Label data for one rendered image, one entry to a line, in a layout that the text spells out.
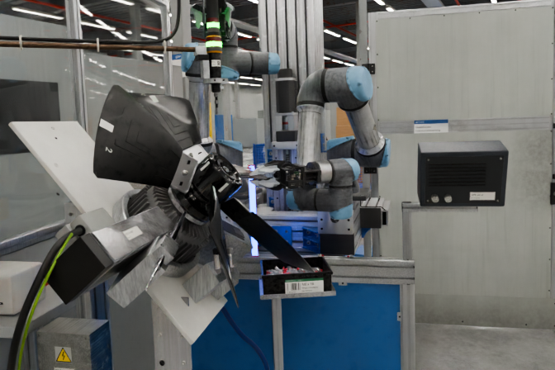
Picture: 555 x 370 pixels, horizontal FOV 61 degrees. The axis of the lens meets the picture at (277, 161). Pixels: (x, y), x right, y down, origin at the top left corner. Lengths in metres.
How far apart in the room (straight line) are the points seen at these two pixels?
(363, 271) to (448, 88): 1.68
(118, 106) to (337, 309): 1.06
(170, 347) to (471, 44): 2.46
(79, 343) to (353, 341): 0.93
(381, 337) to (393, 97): 1.69
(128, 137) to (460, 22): 2.42
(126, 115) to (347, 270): 0.95
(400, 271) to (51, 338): 1.06
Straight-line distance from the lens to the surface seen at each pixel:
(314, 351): 1.83
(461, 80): 3.10
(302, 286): 1.48
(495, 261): 3.26
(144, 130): 1.10
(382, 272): 1.68
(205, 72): 1.31
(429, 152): 1.56
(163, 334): 1.31
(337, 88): 1.57
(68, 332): 1.34
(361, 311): 1.75
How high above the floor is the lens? 1.34
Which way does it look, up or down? 5 degrees down
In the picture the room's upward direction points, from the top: 2 degrees counter-clockwise
